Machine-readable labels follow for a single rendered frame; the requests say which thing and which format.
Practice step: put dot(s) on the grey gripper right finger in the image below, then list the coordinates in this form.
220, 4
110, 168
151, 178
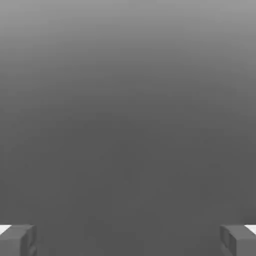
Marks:
241, 243

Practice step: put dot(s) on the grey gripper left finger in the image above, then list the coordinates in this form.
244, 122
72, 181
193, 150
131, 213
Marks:
16, 242

